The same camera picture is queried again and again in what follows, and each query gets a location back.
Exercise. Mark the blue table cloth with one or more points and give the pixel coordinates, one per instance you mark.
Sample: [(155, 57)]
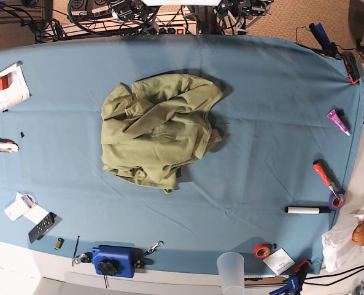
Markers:
[(272, 117)]

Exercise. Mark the blue orange bar clamp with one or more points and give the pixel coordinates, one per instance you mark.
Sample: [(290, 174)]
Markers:
[(295, 282)]

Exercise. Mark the blue clamp mount block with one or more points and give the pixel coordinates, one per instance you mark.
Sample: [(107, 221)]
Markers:
[(113, 261)]

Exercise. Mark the white power strip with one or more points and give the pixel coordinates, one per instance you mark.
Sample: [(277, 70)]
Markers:
[(175, 25)]

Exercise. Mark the black white marker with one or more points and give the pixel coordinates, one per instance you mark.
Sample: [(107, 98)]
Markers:
[(307, 210)]

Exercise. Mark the white paper note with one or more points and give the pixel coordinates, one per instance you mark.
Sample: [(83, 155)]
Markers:
[(279, 261)]

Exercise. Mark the purple tape roll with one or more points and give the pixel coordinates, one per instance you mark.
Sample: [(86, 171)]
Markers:
[(336, 201)]

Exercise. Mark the blue black clamp handle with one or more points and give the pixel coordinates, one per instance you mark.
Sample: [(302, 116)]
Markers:
[(329, 48)]

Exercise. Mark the red handled screwdriver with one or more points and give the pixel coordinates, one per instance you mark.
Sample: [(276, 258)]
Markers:
[(321, 172)]

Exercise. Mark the silver carabiner clip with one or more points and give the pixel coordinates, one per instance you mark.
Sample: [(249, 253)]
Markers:
[(154, 247)]

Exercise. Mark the white card packet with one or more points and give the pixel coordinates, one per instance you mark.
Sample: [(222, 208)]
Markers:
[(25, 205)]

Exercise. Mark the olive green t-shirt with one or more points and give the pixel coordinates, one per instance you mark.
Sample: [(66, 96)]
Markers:
[(156, 126)]

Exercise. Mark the small green battery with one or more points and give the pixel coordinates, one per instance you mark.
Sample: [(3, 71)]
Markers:
[(58, 243)]

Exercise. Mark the black remote control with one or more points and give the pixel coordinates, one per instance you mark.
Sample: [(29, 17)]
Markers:
[(42, 227)]

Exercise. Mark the red tape roll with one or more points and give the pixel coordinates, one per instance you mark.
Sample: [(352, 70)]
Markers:
[(262, 251)]

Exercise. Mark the black zip tie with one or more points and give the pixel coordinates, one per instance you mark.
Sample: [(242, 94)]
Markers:
[(76, 247)]

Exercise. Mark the small red box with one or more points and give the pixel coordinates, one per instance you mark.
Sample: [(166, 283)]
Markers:
[(4, 83)]

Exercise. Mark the black red corner clamp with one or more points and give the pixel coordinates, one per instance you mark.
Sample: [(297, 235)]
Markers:
[(351, 66)]

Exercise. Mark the translucent plastic cup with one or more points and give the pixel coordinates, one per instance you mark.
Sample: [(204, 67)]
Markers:
[(231, 273)]

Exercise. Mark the purple glue tube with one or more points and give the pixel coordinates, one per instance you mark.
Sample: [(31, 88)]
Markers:
[(332, 115)]

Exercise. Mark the white plastic bag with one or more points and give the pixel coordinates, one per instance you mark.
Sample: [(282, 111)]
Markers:
[(338, 247)]

